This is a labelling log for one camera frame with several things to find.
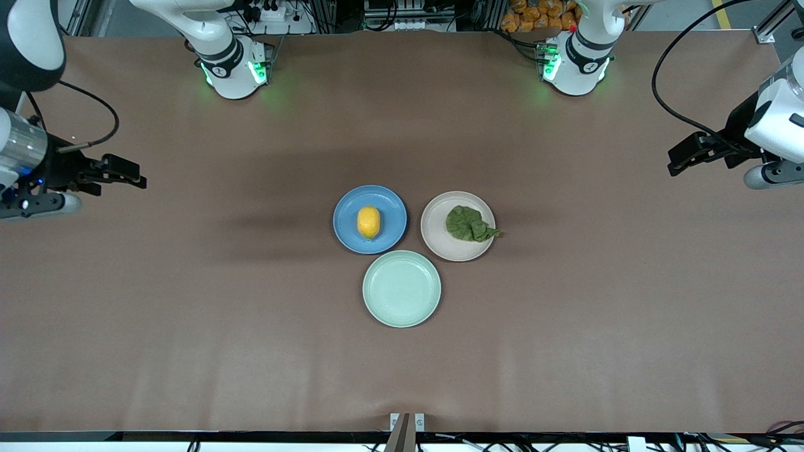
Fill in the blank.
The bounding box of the green lettuce leaf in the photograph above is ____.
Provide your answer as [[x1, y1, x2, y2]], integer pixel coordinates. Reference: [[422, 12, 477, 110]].
[[445, 205, 502, 244]]

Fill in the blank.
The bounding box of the yellow lemon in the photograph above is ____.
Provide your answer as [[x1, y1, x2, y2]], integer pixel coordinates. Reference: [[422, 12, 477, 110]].
[[357, 205, 382, 240]]

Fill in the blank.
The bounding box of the white power strip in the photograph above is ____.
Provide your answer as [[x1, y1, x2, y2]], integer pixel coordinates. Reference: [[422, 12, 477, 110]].
[[242, 0, 315, 36]]

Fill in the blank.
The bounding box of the blue plate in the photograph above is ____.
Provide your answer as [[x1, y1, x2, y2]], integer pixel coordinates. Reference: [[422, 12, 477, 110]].
[[332, 185, 408, 255]]

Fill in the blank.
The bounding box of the beige plate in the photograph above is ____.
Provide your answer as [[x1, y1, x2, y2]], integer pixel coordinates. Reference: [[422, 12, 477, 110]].
[[420, 191, 497, 262]]

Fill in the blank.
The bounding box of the pale green plate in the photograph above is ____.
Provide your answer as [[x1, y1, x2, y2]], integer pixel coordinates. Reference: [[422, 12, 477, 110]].
[[362, 250, 442, 328]]

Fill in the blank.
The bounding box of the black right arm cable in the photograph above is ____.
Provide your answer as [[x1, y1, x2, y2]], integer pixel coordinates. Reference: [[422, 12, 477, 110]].
[[24, 80, 121, 153]]

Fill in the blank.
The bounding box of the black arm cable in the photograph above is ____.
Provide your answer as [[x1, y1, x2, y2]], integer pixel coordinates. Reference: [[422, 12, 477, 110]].
[[651, 0, 758, 137], [24, 80, 121, 153]]

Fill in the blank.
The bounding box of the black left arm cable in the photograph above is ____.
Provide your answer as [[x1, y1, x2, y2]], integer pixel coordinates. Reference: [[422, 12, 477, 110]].
[[651, 0, 758, 137]]

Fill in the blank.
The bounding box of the aluminium frame post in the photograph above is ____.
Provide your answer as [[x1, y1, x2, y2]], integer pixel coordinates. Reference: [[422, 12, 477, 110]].
[[60, 0, 96, 37], [752, 0, 804, 45]]

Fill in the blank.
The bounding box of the metal table edge bracket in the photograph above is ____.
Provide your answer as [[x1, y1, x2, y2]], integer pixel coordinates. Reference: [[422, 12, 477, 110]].
[[384, 412, 426, 452]]

